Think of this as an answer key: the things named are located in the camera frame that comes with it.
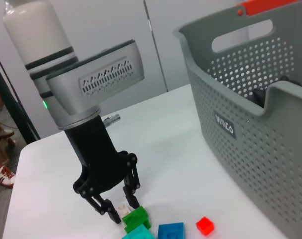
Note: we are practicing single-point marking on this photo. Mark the small red square brick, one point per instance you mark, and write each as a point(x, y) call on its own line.
point(205, 225)

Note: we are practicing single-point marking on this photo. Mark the grey perforated storage bin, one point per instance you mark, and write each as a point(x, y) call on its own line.
point(240, 154)

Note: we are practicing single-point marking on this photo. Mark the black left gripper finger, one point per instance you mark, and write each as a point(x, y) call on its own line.
point(103, 206)
point(133, 174)

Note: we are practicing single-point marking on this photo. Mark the white brown striped sneaker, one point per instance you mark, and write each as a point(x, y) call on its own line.
point(4, 176)

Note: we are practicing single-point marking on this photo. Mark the black stand post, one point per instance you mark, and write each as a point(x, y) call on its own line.
point(14, 104)

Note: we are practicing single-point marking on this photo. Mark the orange bin clip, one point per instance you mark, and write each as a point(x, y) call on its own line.
point(265, 6)

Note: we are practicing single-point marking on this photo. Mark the teal square brick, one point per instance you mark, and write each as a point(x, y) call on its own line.
point(138, 232)

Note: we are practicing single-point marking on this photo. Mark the green brick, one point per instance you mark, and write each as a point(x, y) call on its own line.
point(134, 215)
point(137, 224)

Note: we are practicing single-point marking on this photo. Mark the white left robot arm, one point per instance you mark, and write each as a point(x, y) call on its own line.
point(36, 30)

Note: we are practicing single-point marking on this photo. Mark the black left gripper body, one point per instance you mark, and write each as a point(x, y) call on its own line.
point(98, 159)

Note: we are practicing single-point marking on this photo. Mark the dark clay teapot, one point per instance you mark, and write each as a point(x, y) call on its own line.
point(259, 95)

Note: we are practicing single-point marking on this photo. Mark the blue square brick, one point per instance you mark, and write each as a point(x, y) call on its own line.
point(170, 231)

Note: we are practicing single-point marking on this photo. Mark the white flat long brick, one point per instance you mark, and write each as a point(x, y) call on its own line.
point(123, 208)

